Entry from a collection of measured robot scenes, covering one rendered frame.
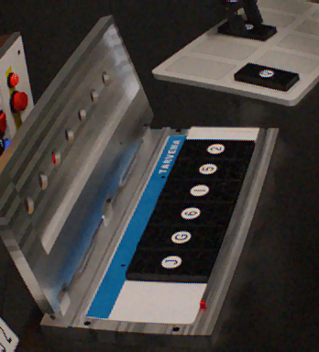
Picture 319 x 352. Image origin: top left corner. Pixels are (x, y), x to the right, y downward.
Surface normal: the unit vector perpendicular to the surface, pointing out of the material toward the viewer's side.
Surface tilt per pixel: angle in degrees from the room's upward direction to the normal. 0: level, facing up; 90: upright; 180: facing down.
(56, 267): 79
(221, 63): 0
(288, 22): 0
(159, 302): 0
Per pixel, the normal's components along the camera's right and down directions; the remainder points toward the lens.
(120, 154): 0.90, -0.16
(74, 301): -0.16, -0.84
